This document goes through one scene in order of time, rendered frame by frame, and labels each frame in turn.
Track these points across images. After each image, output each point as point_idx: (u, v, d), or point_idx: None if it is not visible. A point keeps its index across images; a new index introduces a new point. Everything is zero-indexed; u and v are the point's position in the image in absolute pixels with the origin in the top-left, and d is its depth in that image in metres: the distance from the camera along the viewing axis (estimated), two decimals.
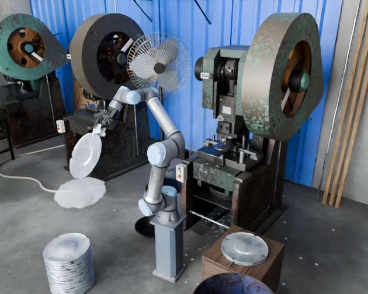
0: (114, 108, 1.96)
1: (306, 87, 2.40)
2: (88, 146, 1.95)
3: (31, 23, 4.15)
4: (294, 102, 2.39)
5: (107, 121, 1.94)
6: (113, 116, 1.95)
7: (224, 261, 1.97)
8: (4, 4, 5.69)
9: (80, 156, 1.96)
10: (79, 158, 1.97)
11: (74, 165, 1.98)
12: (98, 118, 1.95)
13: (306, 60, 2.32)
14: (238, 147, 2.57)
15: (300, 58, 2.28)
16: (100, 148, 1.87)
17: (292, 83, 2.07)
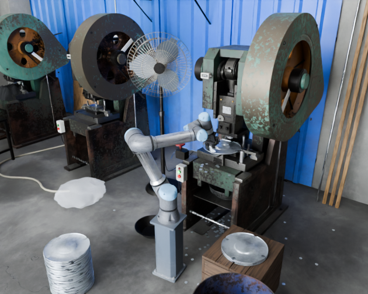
0: (209, 134, 2.24)
1: None
2: (226, 148, 2.47)
3: (31, 23, 4.15)
4: (295, 99, 2.40)
5: (214, 143, 2.29)
6: (214, 137, 2.27)
7: (224, 261, 1.97)
8: (4, 4, 5.69)
9: (224, 144, 2.54)
10: (223, 143, 2.56)
11: (221, 142, 2.62)
12: (205, 145, 2.32)
13: (306, 57, 2.30)
14: None
15: (300, 55, 2.26)
16: (215, 153, 2.40)
17: (292, 84, 2.08)
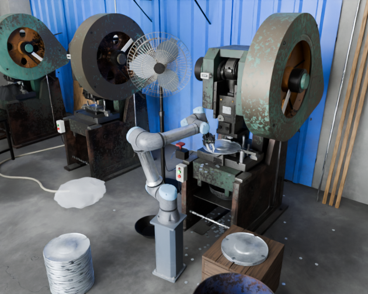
0: None
1: None
2: (217, 143, 2.56)
3: (31, 23, 4.15)
4: (297, 96, 2.40)
5: (207, 141, 2.32)
6: (207, 135, 2.30)
7: (224, 261, 1.97)
8: (4, 4, 5.69)
9: (219, 147, 2.49)
10: (220, 148, 2.47)
11: (222, 151, 2.42)
12: (202, 141, 2.37)
13: (306, 53, 2.29)
14: None
15: (299, 53, 2.25)
16: (228, 140, 2.64)
17: (292, 86, 2.08)
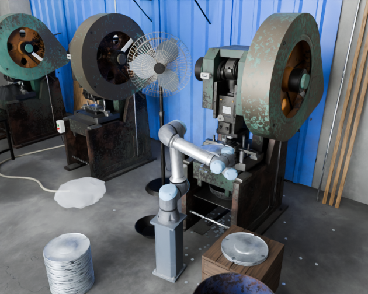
0: None
1: None
2: (209, 151, 2.38)
3: (31, 23, 4.15)
4: (300, 40, 2.20)
5: None
6: None
7: (224, 261, 1.97)
8: (4, 4, 5.69)
9: (219, 150, 2.40)
10: None
11: None
12: (221, 154, 2.19)
13: None
14: (238, 147, 2.57)
15: None
16: None
17: None
